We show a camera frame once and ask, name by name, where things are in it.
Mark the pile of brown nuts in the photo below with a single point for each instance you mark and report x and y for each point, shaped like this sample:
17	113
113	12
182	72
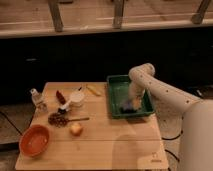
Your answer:
57	120

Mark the yellow banana piece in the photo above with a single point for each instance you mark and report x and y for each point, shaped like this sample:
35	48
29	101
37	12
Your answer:
93	90

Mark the wooden spoon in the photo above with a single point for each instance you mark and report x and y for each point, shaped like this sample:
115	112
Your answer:
78	119

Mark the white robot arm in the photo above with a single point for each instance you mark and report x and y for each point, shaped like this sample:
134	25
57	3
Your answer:
196	144

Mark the red chili pepper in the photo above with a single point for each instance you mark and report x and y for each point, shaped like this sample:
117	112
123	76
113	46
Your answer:
60	97

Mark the green plastic tray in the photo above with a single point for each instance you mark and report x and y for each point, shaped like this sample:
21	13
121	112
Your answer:
117	87

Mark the orange bowl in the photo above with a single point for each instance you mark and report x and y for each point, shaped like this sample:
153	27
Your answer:
34	141

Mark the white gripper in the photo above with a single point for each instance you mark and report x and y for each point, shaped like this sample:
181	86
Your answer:
135	99

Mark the white measuring cup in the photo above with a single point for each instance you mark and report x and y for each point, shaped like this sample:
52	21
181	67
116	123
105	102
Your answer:
75	99

